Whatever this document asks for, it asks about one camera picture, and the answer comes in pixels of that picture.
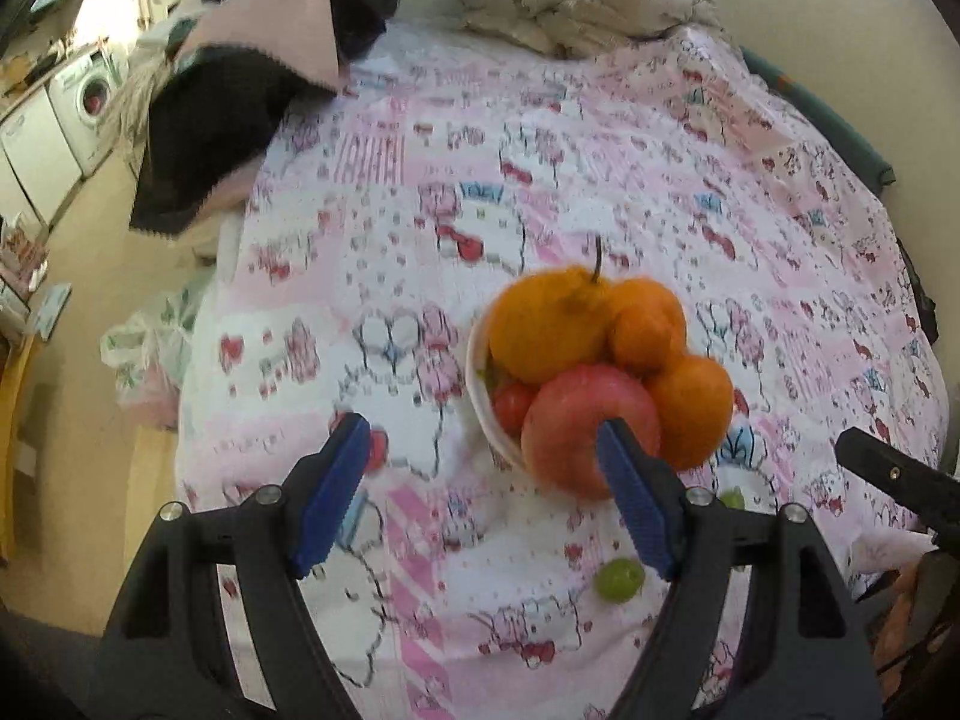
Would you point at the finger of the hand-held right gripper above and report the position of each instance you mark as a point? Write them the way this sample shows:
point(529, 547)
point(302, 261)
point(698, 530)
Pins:
point(934, 592)
point(892, 474)

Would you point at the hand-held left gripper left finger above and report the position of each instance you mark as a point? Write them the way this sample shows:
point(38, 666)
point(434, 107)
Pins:
point(334, 495)

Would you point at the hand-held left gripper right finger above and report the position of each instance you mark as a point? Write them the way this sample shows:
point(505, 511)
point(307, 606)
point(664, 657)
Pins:
point(637, 495)

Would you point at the green grape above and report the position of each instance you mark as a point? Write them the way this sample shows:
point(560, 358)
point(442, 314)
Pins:
point(619, 580)
point(731, 499)

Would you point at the red apple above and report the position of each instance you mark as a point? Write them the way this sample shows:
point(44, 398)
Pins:
point(570, 427)

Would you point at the round orange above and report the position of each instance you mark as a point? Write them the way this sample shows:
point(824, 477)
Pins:
point(660, 300)
point(694, 409)

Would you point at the small tangerine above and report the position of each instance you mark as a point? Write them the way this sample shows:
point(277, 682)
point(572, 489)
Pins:
point(639, 337)

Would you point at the pink dotted bowl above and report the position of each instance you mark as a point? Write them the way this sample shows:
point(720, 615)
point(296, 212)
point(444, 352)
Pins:
point(487, 420)

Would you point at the large stemmed bumpy orange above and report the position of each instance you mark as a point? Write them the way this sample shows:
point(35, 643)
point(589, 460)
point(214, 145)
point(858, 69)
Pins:
point(547, 322)

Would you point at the dark bag beside bed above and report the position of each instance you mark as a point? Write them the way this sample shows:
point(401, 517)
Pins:
point(919, 292)

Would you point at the white plastic bag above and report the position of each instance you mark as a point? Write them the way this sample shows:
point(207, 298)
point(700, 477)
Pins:
point(157, 360)

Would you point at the book on floor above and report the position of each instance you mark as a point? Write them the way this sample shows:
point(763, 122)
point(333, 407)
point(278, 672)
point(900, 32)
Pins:
point(51, 311)

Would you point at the pink cartoon printed blanket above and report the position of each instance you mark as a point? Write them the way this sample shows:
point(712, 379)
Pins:
point(525, 165)

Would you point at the cluttered low shelf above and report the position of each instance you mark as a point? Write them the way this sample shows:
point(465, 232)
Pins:
point(19, 270)

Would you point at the pink cloth with black lining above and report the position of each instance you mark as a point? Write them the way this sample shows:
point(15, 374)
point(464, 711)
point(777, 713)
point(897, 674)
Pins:
point(210, 127)

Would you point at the beige frilly fabric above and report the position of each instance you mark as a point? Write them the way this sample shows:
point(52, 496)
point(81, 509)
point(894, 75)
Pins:
point(139, 97)

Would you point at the white kitchen cabinets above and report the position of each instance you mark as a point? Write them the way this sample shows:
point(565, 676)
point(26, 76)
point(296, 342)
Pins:
point(34, 157)

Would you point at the white washing machine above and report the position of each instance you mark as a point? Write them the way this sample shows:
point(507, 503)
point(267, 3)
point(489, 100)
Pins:
point(86, 101)

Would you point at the crumpled beige printed blanket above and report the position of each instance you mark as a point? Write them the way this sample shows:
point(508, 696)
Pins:
point(577, 0)

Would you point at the teal bed frame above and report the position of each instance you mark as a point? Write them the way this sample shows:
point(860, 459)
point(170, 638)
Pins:
point(832, 120)

